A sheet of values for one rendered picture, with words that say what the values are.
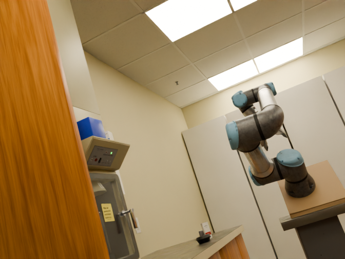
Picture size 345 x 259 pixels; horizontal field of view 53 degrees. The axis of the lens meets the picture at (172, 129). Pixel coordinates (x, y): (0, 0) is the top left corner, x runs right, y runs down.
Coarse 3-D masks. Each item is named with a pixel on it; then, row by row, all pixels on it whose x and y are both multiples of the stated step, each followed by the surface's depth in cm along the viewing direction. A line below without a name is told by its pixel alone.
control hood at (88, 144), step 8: (88, 144) 138; (96, 144) 142; (104, 144) 147; (112, 144) 153; (120, 144) 158; (128, 144) 166; (88, 152) 139; (120, 152) 161; (120, 160) 164; (88, 168) 146; (96, 168) 150; (104, 168) 155; (112, 168) 162
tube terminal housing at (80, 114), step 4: (76, 108) 157; (76, 112) 156; (80, 112) 159; (84, 112) 162; (88, 112) 166; (76, 116) 155; (80, 116) 157; (84, 116) 161; (88, 116) 164; (92, 116) 168; (96, 116) 171; (100, 116) 175; (76, 120) 153; (92, 172) 149; (96, 172) 152; (100, 172) 155; (104, 172) 158; (108, 172) 162; (112, 172) 165
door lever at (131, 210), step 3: (123, 210) 158; (129, 210) 156; (132, 210) 156; (123, 213) 157; (126, 213) 157; (132, 213) 155; (132, 216) 155; (132, 219) 155; (135, 219) 155; (132, 222) 155; (135, 222) 154; (135, 225) 154; (135, 228) 154
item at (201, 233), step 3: (201, 231) 195; (201, 234) 194; (207, 234) 193; (198, 237) 192; (201, 237) 191; (204, 237) 191; (207, 237) 192; (198, 240) 192; (201, 240) 191; (204, 240) 191; (207, 240) 192; (201, 243) 192
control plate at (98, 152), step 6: (96, 150) 143; (102, 150) 147; (108, 150) 151; (114, 150) 156; (90, 156) 141; (96, 156) 145; (102, 156) 149; (108, 156) 153; (114, 156) 158; (90, 162) 143; (96, 162) 147; (102, 162) 151; (108, 162) 156
